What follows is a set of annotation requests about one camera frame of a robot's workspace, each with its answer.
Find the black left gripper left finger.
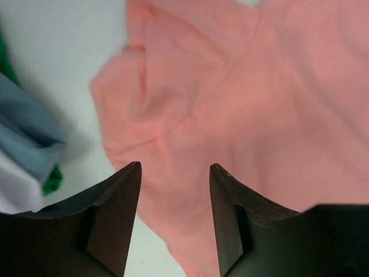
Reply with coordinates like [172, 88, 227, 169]
[1, 162, 142, 277]

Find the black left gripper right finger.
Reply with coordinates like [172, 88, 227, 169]
[209, 164, 368, 277]

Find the green t shirt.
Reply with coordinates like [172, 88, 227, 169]
[0, 34, 63, 196]

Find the white t shirt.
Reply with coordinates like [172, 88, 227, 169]
[1, 152, 44, 214]

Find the grey-blue t shirt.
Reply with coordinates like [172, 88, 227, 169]
[1, 74, 66, 183]

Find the pink t shirt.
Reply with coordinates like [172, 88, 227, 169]
[91, 1, 368, 276]

